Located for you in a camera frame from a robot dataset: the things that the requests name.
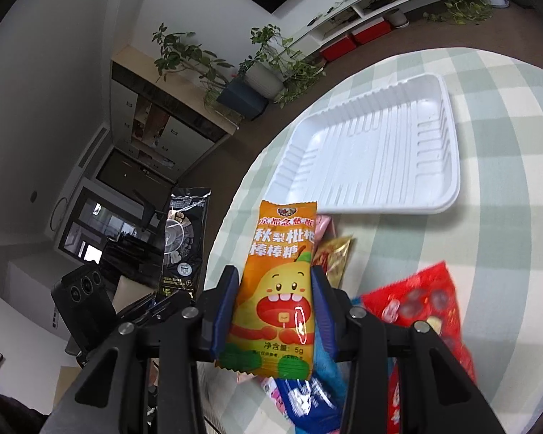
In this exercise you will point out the small round grey pot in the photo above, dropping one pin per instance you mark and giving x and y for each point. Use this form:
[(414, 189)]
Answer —
[(397, 18)]

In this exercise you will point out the light blue snack packet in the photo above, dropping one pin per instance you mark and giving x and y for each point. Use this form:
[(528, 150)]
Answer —
[(337, 373)]

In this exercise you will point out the black snack packet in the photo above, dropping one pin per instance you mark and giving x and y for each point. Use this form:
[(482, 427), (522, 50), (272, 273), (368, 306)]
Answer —
[(185, 244)]

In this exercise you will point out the plant in wide white pot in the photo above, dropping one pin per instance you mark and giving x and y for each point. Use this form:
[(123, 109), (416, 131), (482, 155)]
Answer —
[(264, 79)]

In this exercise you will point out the plant in dark blue pot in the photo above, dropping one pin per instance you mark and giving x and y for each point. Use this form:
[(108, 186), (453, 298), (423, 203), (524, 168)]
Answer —
[(240, 99)]

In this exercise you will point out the pink cartoon snack packet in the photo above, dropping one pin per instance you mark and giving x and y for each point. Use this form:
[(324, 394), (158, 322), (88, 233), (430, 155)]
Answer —
[(324, 226)]

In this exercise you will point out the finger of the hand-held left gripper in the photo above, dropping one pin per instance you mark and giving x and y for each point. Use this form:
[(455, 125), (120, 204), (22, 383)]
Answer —
[(149, 307)]

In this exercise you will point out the dark blue snack packet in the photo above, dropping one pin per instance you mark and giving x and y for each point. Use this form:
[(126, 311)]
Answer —
[(303, 402)]

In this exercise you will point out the green checked tablecloth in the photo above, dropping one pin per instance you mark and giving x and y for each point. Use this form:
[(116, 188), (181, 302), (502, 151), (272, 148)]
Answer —
[(502, 167)]

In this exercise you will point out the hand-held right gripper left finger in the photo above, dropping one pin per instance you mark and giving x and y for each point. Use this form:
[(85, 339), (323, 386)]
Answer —
[(224, 314)]

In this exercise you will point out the wooden shelf cabinet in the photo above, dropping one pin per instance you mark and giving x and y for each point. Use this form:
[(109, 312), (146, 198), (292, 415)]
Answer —
[(172, 122)]

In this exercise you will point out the red storage box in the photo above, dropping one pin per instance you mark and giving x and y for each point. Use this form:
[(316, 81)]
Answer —
[(371, 31), (339, 49)]

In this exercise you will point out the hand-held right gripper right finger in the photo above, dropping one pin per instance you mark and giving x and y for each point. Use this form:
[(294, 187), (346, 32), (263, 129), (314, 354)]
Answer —
[(323, 314)]

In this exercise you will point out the white plastic tray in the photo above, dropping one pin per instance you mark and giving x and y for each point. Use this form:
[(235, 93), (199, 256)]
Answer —
[(366, 153)]

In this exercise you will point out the orange cartoon snack packet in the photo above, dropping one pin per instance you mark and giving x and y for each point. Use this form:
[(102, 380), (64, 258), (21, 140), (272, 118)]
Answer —
[(271, 280)]

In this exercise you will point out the gold and red snack packet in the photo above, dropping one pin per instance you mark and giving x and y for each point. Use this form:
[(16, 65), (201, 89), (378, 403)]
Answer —
[(337, 257)]

